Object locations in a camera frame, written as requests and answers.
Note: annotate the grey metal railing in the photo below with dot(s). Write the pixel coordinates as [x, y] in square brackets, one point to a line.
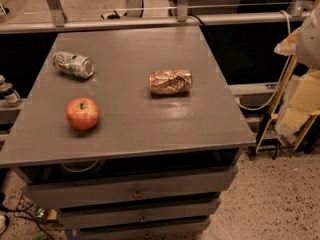
[18, 16]

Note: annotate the bottom grey drawer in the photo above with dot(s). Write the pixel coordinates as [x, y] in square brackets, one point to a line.
[146, 230]

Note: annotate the grey drawer cabinet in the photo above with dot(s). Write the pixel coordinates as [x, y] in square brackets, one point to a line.
[138, 132]

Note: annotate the wire basket on floor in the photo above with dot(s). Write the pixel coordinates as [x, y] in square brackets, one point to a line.
[27, 209]

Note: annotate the green white soda can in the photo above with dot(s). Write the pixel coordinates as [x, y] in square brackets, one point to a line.
[74, 64]

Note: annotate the red apple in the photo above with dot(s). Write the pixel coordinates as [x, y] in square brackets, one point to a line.
[82, 113]

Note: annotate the grey drawer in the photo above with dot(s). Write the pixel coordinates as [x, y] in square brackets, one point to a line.
[131, 188]
[146, 230]
[140, 212]

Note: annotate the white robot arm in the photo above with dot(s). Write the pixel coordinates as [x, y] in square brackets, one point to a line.
[308, 42]

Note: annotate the yellow wooden frame stand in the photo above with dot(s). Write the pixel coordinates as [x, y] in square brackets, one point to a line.
[296, 105]

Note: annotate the top grey drawer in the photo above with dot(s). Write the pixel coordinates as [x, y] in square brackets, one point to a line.
[131, 188]

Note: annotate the small dark bottle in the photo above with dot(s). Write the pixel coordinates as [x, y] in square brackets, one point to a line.
[9, 93]

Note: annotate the middle grey drawer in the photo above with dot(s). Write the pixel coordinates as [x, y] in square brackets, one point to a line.
[140, 212]

